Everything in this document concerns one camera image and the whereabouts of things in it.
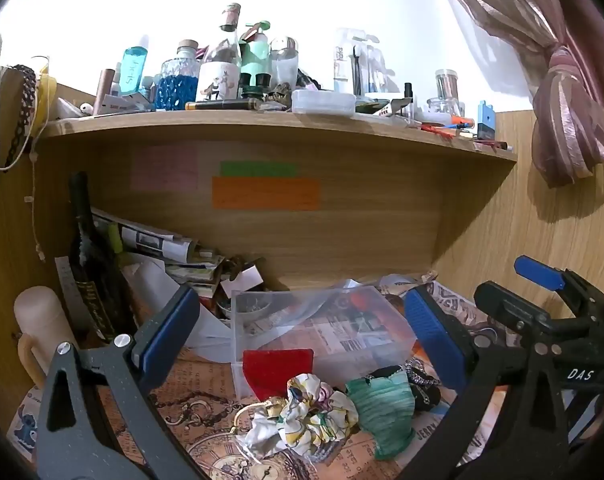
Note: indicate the corked glass bottle blue net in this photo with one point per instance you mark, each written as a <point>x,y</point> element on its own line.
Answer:
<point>176,85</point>

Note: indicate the white paper sheet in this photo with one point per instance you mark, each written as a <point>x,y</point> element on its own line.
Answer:
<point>151,285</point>

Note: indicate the black bottle gold print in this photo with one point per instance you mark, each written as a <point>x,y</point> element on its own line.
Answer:
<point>89,270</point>

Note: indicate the clear cylinder brown sticks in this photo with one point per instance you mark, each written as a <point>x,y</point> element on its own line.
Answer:
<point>447,84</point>

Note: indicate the wooden shelf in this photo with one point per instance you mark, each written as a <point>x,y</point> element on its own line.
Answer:
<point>382,210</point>

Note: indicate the clear wine bottle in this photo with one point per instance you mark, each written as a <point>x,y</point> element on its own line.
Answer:
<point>219,77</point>

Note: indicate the pink striped curtain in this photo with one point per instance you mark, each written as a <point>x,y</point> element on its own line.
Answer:
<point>567,85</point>

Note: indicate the stack of books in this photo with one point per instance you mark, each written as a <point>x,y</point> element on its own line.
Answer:
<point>196,272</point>

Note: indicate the brown cardboard tube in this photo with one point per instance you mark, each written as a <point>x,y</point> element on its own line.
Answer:
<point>102,92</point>

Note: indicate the green sticky note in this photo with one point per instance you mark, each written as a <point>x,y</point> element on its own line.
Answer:
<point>257,169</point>

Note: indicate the glass bottle silver cap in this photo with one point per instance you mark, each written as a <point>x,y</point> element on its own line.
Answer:
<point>284,62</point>

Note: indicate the clear lidded plastic case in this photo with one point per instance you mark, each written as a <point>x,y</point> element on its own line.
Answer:
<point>323,102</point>

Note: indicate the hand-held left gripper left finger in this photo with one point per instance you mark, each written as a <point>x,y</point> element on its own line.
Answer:
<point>169,327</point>

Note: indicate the small bowl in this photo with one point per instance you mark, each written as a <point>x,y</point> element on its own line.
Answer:
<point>247,306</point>

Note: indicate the mint green pump bottle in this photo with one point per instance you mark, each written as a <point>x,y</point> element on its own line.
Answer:
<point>254,60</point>

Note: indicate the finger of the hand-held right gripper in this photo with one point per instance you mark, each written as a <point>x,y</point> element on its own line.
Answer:
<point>537,270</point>
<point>512,305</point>

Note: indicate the orange packet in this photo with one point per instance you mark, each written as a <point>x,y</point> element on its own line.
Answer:
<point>364,302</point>

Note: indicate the red cloth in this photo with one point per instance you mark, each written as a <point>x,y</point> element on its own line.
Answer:
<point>277,370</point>

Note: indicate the metal ruler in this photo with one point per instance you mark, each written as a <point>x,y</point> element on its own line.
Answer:
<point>74,295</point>

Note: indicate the white floral cloth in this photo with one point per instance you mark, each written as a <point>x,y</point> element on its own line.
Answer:
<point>307,415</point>

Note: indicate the blue liquid bottle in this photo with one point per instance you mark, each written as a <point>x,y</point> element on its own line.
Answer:
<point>133,72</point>

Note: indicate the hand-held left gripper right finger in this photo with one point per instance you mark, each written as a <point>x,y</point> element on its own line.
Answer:
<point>434,340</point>

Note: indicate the orange sticky note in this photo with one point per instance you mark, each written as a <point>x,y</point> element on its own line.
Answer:
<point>267,194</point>

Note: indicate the small brown white box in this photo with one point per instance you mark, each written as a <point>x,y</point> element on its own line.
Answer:
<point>244,280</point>

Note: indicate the black pen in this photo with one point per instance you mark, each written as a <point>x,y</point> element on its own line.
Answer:
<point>221,104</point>

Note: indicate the toothbrush blister pack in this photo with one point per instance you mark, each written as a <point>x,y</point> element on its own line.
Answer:
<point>354,60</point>

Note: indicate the yellow green highlighter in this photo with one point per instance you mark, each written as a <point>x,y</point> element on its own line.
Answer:
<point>114,237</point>

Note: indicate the clear plastic box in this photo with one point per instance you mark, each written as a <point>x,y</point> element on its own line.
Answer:
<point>332,315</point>

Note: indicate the patterned brown headband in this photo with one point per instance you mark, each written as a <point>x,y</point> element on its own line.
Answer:
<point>22,105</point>

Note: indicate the pink sticky note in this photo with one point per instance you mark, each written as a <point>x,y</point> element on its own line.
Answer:
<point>164,167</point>

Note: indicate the glass jar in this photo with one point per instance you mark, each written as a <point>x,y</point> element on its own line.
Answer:
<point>444,107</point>

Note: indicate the blue pencil sharpener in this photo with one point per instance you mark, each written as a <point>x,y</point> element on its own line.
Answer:
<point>486,120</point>

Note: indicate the rolled newspapers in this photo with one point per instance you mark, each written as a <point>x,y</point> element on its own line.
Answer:
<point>146,240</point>

